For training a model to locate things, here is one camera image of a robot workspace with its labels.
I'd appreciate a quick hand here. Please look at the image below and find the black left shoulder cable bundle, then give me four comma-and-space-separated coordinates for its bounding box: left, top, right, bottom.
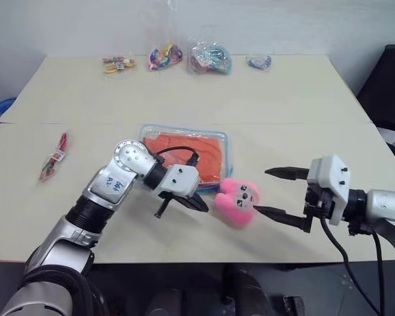
25, 265, 110, 316

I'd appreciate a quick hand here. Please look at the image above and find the large bag of colourful bands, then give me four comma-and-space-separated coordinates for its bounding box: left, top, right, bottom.
186, 36, 234, 76

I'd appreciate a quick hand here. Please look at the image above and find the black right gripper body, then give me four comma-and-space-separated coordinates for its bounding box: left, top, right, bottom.
303, 181, 337, 231

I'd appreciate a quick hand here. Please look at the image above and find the bag of yellow red clips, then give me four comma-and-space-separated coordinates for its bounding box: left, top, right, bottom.
101, 52, 137, 79

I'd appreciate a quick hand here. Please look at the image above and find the small bag of blue bands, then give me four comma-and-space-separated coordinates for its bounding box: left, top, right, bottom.
244, 53, 273, 70

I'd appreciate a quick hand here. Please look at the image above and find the red strap in clear bag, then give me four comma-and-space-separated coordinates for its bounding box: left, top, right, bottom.
37, 130, 72, 182

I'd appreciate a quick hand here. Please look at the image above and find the blue round object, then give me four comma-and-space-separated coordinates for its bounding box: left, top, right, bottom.
0, 96, 18, 120

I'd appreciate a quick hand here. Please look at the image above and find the orange cloth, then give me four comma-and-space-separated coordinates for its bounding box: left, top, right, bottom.
142, 131, 225, 184

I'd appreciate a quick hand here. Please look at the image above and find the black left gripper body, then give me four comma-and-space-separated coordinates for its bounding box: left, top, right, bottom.
157, 190, 194, 206

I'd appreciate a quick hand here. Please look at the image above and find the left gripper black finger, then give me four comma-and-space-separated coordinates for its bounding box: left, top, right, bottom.
182, 192, 210, 213
153, 196, 172, 219

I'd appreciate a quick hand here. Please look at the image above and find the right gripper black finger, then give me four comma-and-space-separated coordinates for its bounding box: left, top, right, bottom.
253, 205, 313, 234
264, 167, 311, 182

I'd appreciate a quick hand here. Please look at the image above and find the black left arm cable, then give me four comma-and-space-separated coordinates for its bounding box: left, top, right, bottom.
153, 145, 202, 166

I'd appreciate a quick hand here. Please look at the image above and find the dark boxy shape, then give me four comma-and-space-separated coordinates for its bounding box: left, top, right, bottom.
280, 294, 306, 316

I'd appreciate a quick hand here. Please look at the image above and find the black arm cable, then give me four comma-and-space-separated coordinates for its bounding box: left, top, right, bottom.
372, 230, 387, 316
153, 145, 202, 166

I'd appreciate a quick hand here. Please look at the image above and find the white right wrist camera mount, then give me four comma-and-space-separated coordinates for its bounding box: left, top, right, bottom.
306, 153, 352, 226

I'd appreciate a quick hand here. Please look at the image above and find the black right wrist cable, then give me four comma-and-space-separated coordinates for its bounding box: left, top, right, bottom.
320, 217, 382, 316

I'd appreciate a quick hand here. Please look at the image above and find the tall bag of colourful cords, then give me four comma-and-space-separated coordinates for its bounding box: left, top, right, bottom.
147, 0, 184, 72

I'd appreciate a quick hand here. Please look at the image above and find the black chair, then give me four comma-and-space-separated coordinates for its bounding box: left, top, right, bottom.
355, 43, 395, 133

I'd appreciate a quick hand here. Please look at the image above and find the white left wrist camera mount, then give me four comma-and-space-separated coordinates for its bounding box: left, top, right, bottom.
158, 163, 201, 198

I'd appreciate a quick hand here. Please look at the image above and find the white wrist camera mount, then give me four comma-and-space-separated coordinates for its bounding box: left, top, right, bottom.
158, 163, 201, 198
306, 153, 352, 226

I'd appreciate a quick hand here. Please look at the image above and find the clear plastic pouch blue trim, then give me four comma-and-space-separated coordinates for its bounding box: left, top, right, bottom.
138, 124, 236, 196

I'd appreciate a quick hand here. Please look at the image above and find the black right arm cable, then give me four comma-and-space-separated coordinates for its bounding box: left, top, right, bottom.
372, 230, 387, 316

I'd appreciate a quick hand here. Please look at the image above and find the pink plush toy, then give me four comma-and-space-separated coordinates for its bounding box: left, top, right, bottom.
214, 178, 262, 229

